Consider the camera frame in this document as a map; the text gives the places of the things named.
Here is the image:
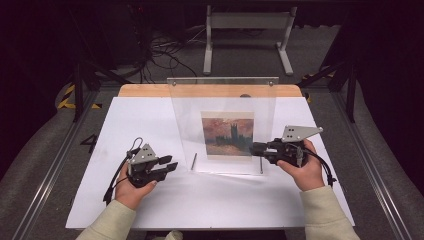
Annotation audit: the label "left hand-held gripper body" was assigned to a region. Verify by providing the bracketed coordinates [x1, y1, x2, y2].
[126, 143, 168, 188]

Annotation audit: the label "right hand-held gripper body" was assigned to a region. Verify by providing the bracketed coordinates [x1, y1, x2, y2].
[266, 125, 324, 168]

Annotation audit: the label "painting print card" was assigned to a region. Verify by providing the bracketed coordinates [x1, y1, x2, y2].
[200, 111, 255, 160]

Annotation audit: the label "clear acrylic photo frame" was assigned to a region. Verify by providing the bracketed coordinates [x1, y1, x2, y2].
[166, 77, 280, 176]

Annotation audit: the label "person's left hand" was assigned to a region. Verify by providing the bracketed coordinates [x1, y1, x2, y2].
[114, 164, 158, 211]

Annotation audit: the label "person's right hand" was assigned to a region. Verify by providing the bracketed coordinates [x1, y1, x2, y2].
[277, 139, 326, 193]

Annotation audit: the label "white board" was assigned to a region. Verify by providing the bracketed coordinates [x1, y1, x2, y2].
[65, 96, 355, 231]

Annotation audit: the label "yellow black floor tape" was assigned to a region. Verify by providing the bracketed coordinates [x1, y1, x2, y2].
[57, 83, 103, 110]
[301, 70, 335, 104]

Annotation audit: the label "wooden table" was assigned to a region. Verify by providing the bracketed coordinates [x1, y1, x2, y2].
[118, 83, 303, 98]

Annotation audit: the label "white metal stand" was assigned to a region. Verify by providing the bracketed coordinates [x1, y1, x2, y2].
[202, 4, 298, 77]

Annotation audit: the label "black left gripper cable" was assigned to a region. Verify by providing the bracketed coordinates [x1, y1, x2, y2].
[102, 136, 144, 206]

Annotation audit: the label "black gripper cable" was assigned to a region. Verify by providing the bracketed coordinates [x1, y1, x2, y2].
[102, 136, 144, 206]
[296, 146, 338, 188]

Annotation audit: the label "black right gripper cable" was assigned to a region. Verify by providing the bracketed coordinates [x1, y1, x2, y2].
[296, 146, 338, 188]

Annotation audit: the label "black metal frame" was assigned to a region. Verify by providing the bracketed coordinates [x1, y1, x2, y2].
[68, 9, 132, 123]
[296, 49, 359, 124]

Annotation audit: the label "aluminium rail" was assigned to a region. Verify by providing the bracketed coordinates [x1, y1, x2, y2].
[328, 87, 415, 240]
[11, 87, 101, 240]

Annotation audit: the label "black floor cables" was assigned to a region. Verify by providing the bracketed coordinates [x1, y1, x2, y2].
[139, 26, 199, 84]

